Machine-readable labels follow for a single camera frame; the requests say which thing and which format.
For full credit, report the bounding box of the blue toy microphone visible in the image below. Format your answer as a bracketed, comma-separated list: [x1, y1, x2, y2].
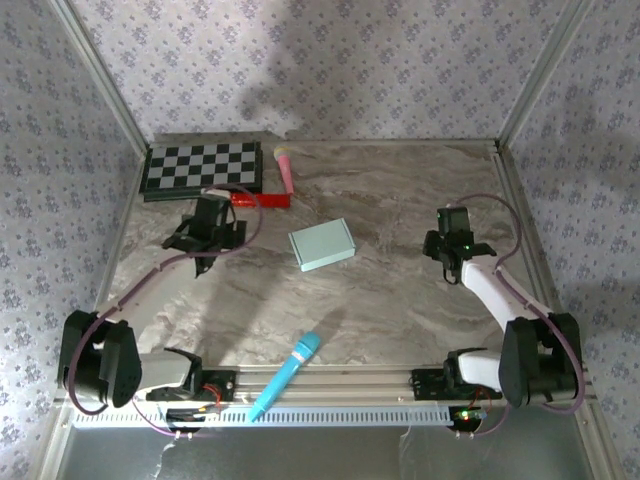
[247, 331, 322, 424]

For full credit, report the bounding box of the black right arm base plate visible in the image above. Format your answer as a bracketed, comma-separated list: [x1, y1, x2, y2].
[410, 368, 503, 401]

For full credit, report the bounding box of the grey metal sheet shelf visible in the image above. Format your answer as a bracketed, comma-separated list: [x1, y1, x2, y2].
[37, 404, 624, 480]

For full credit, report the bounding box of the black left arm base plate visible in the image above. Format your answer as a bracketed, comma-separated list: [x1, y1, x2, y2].
[199, 368, 237, 402]

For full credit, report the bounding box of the black controller board with LED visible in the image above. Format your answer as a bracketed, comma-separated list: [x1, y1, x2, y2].
[451, 405, 489, 434]

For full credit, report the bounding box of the aluminium back frame rail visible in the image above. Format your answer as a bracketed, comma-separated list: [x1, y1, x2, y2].
[149, 130, 501, 147]

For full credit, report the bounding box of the light teal paper box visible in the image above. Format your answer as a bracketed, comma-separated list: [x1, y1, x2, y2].
[287, 218, 357, 273]

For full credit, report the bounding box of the aluminium side frame rail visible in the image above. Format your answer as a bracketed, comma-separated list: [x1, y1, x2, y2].
[492, 139, 571, 364]
[74, 144, 151, 366]

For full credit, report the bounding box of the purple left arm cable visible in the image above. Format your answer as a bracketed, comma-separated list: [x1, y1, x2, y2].
[64, 184, 264, 441]

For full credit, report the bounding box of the aluminium front frame rail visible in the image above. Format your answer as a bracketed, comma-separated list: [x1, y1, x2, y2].
[53, 363, 599, 407]

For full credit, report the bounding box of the red glitter tube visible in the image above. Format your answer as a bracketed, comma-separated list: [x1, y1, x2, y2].
[230, 192, 292, 210]

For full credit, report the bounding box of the pink toy microphone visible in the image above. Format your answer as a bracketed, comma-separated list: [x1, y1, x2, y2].
[273, 143, 296, 195]

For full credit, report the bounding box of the black and white chessboard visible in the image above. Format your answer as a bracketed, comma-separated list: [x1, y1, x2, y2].
[138, 141, 265, 204]

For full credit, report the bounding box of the slotted grey cable duct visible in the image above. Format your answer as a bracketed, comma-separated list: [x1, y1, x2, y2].
[72, 405, 464, 429]

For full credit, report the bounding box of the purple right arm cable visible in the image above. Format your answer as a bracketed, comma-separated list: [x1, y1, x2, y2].
[446, 192, 587, 439]

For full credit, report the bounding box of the aluminium frame post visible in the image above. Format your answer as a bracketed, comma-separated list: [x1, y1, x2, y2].
[497, 0, 599, 149]
[47, 0, 151, 151]

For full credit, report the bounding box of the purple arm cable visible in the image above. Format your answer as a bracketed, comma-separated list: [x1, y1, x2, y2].
[64, 184, 264, 441]
[446, 192, 587, 439]

